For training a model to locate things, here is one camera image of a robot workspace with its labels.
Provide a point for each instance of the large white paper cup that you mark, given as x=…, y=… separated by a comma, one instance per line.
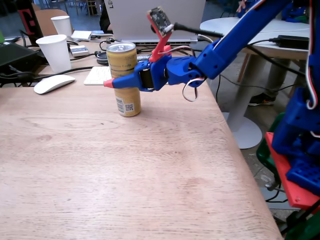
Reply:
x=56, y=55

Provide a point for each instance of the white flat box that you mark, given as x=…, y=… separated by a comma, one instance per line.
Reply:
x=82, y=35

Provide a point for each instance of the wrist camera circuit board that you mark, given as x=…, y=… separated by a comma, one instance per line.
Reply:
x=160, y=20

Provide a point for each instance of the yellow energy drink can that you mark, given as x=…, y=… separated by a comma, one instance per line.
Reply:
x=126, y=100

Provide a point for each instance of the silver laptop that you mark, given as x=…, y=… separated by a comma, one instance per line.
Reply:
x=140, y=17

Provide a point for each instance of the black sneaker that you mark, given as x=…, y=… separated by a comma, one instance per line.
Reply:
x=262, y=99

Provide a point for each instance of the white round table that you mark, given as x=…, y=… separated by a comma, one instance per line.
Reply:
x=240, y=117

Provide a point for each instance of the blue background robot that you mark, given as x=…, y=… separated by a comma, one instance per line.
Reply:
x=292, y=11

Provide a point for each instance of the black round tape roll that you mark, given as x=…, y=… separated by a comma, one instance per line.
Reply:
x=101, y=58

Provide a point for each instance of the small silver box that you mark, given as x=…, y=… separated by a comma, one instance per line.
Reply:
x=79, y=51

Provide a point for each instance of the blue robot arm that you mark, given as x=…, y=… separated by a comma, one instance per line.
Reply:
x=225, y=55

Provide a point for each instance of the black power adapter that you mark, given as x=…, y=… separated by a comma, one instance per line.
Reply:
x=293, y=42

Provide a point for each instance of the red camera mount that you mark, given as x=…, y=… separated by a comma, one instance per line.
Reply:
x=161, y=48

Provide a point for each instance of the small white paper cup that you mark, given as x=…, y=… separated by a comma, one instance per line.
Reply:
x=62, y=25

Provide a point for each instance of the green clamp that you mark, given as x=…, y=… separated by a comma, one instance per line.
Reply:
x=305, y=227

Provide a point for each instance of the white computer mouse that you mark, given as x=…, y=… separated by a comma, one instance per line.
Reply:
x=53, y=83

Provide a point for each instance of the blue gripper body black motor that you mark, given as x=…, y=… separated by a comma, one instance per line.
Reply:
x=155, y=73

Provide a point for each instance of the white keyboard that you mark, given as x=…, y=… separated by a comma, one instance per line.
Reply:
x=97, y=75

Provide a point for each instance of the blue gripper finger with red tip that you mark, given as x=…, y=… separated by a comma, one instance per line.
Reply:
x=125, y=81

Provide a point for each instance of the black stand red letter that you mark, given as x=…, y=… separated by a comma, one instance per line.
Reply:
x=28, y=22

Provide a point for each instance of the red base plate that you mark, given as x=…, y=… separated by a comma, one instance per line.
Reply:
x=282, y=170

